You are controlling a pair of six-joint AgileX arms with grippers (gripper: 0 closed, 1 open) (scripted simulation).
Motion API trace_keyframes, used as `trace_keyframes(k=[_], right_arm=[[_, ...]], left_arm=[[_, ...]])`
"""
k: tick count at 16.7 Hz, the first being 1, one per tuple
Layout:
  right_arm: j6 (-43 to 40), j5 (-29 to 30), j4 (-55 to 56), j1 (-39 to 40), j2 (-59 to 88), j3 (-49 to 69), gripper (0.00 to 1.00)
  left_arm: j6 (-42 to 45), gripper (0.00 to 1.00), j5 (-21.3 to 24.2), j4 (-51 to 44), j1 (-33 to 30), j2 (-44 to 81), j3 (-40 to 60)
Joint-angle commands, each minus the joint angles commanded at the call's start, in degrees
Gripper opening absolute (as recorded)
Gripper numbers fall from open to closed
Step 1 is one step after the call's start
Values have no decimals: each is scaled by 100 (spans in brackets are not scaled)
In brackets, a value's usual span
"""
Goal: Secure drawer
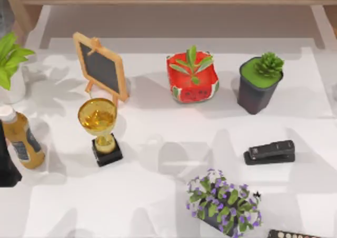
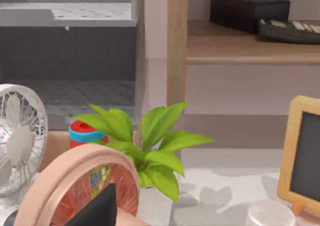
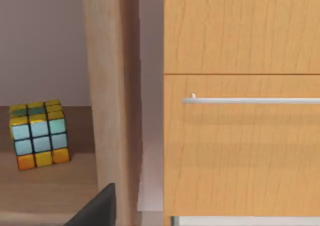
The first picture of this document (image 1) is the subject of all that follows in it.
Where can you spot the red watermelon plant pot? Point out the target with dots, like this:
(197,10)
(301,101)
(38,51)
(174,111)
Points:
(193,82)

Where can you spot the gold trophy on black base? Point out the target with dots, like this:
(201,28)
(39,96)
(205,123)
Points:
(101,124)

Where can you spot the wooden framed blackboard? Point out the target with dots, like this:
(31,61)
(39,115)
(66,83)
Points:
(101,67)

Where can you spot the succulent in dark grey pot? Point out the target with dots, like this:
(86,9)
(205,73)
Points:
(256,88)

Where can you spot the purple flowers in dark pot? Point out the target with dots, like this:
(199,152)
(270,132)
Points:
(223,203)

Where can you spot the black stapler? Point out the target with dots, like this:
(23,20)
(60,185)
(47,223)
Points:
(271,152)

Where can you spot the amber bottle with white cap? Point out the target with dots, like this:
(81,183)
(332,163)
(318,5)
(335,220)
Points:
(23,143)

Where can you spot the green plant in white pot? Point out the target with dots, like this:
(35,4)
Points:
(11,72)

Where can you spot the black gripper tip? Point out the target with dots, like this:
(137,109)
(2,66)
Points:
(6,167)

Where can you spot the black tray with round dots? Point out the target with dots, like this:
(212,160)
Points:
(297,234)

